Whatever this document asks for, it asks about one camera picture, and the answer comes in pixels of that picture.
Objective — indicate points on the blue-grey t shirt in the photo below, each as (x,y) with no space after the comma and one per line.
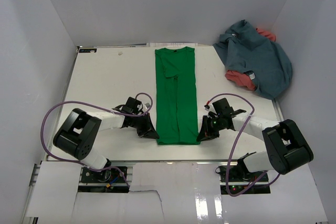
(243,50)

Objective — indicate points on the white printed label strip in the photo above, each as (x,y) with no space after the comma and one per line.
(171,44)

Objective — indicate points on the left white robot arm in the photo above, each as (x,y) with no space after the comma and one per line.
(77,134)

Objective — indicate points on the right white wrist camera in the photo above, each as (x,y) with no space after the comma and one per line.
(209,107)

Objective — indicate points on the black label sticker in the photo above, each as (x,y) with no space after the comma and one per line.
(87,50)

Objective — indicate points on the white paper sheet front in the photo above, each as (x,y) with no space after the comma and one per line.
(172,193)

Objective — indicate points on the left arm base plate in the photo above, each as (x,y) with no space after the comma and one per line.
(109,181)

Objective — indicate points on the coral red t shirt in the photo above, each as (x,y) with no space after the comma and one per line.
(240,79)

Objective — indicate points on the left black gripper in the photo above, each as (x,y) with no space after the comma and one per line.
(147,130)

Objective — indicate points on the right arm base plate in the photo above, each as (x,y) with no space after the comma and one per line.
(237,184)

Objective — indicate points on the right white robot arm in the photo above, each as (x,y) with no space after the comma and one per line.
(274,157)

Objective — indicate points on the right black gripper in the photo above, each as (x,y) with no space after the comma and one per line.
(206,131)

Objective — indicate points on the green polo shirt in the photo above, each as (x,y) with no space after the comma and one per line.
(176,98)

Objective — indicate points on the aluminium table frame rail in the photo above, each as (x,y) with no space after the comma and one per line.
(287,136)

